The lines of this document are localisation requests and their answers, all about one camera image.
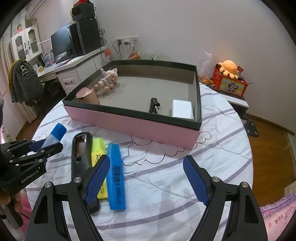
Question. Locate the black computer monitor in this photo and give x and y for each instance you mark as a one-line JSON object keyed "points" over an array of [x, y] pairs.
{"points": [[62, 47]]}

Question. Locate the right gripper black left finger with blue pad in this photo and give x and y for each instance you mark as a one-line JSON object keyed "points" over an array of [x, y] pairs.
{"points": [[47, 221]]}

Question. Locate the clear bottle blue cap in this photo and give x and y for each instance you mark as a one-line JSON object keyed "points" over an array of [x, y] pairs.
{"points": [[54, 137]]}

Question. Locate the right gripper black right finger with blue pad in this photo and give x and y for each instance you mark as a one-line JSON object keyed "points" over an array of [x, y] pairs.
{"points": [[245, 221]]}

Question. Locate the clear plastic bag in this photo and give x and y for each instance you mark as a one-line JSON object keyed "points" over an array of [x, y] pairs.
{"points": [[207, 63]]}

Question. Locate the yellow highlighter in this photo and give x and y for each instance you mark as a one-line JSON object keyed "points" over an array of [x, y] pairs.
{"points": [[98, 149]]}

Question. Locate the white wall power outlet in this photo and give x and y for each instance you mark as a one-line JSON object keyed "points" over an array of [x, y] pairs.
{"points": [[130, 39]]}

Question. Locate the white desk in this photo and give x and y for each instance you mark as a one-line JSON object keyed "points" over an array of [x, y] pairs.
{"points": [[71, 73]]}

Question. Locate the orange octopus plush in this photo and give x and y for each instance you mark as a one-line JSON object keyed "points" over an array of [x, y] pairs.
{"points": [[228, 68]]}

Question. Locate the black speaker box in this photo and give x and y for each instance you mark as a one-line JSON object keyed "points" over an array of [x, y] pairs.
{"points": [[83, 11]]}

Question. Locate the rose gold round tin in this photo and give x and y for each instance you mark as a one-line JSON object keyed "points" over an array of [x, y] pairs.
{"points": [[87, 95]]}

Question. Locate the red snack bag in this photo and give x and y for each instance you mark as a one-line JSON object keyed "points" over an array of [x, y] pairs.
{"points": [[135, 56]]}

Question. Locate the red printed storage crate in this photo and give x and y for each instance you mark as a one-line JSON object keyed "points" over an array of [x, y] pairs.
{"points": [[226, 84]]}

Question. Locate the white striped quilt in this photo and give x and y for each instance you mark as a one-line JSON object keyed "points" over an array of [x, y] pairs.
{"points": [[160, 202]]}

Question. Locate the black computer tower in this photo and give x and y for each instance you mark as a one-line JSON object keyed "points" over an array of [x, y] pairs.
{"points": [[84, 36]]}

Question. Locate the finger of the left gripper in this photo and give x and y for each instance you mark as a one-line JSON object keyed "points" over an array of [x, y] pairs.
{"points": [[25, 161], [22, 146]]}

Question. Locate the black hair clip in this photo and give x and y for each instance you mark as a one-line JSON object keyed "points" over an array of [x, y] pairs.
{"points": [[154, 105]]}

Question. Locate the pink floral bedding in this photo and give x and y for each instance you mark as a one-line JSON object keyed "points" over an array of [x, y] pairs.
{"points": [[277, 215]]}

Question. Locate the bottle with orange cap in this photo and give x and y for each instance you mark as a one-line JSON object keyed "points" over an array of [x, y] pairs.
{"points": [[107, 55]]}

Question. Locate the low white black cabinet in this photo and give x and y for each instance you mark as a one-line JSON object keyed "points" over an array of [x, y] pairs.
{"points": [[238, 103]]}

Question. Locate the white air conditioner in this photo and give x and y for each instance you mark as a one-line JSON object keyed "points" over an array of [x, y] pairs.
{"points": [[33, 7]]}

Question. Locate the white glass door cabinet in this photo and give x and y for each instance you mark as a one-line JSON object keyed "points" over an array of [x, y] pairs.
{"points": [[26, 44]]}

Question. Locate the person's left hand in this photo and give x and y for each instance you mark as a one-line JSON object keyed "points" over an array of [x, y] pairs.
{"points": [[16, 199]]}

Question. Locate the pink black storage box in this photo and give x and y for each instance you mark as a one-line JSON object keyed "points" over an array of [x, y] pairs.
{"points": [[126, 108]]}

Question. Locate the black floor scale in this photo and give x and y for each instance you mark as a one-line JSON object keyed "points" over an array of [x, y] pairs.
{"points": [[251, 129]]}

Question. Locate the pink plush doll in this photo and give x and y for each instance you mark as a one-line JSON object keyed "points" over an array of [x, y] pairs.
{"points": [[108, 81]]}

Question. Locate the chair with dark jacket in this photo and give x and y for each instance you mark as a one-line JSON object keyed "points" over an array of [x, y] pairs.
{"points": [[24, 84]]}

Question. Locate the blue highlighter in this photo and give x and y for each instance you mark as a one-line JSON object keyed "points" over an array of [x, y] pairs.
{"points": [[115, 179]]}

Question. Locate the white rectangular box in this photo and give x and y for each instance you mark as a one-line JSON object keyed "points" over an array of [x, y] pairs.
{"points": [[182, 109]]}

